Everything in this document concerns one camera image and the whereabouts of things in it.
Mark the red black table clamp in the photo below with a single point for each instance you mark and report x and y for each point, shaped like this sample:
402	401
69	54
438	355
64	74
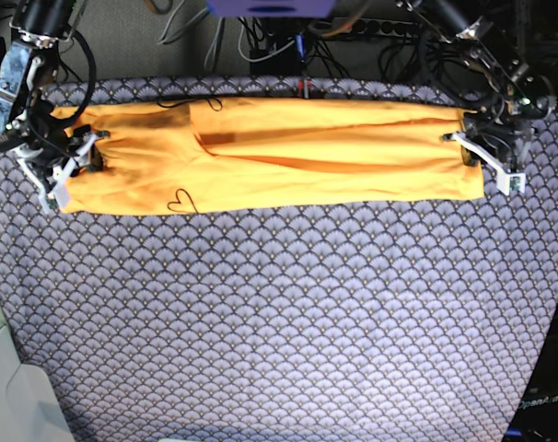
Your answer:
303	88

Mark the white plastic bin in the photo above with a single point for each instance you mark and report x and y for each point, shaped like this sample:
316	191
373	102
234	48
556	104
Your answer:
29	410

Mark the black OpenArm labelled case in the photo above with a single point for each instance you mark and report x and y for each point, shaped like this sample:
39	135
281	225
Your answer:
536	418

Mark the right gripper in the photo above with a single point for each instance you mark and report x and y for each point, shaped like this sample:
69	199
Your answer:
47	146

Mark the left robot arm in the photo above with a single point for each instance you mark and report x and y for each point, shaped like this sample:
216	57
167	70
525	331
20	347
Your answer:
483	48

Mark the white power strip red switch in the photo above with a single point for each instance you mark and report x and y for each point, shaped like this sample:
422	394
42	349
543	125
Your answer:
382	27

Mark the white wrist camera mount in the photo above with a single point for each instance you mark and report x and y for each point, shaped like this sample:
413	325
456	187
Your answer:
58	184
506	181

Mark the blue fan-patterned tablecloth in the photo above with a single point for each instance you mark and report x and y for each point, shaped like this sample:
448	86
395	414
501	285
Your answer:
358	322

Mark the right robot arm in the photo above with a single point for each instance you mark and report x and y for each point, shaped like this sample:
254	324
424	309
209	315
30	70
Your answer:
33	58

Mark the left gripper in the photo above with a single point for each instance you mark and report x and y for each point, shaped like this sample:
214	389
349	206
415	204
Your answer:
504	130

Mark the blue box at top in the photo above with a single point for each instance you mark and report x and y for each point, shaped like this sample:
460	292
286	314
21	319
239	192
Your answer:
271	8

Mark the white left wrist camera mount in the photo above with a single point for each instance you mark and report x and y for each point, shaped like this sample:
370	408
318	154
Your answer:
506	181

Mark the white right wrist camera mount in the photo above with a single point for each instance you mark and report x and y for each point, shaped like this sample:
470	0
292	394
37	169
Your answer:
58	184

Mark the yellow T-shirt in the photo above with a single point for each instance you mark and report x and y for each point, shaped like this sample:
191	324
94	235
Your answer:
240	153

